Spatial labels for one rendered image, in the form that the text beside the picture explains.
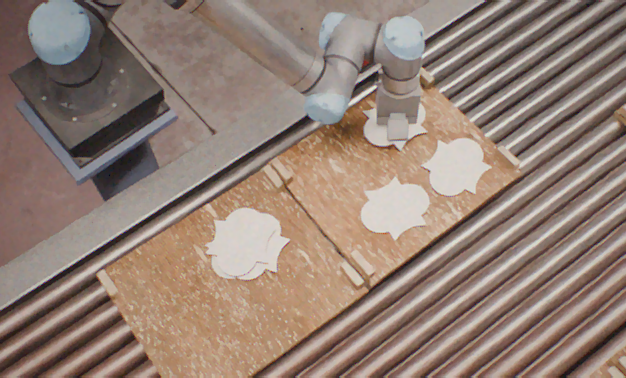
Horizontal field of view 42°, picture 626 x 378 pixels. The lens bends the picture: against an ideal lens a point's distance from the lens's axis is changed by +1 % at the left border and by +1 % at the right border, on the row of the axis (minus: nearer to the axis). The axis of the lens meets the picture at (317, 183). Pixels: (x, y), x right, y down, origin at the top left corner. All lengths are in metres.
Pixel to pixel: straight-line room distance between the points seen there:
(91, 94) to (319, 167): 0.51
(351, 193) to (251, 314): 0.33
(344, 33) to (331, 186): 0.34
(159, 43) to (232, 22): 1.79
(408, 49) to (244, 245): 0.50
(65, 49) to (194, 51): 1.47
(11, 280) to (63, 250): 0.11
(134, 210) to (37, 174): 1.25
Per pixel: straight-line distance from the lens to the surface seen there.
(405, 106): 1.64
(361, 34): 1.51
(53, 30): 1.67
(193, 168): 1.75
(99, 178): 2.06
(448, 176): 1.69
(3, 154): 3.03
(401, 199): 1.65
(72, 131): 1.81
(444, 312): 1.59
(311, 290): 1.58
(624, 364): 1.59
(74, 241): 1.73
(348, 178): 1.68
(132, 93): 1.83
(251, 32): 1.37
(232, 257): 1.59
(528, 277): 1.65
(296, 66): 1.41
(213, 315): 1.58
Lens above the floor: 2.41
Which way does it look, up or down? 62 degrees down
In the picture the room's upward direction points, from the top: 3 degrees counter-clockwise
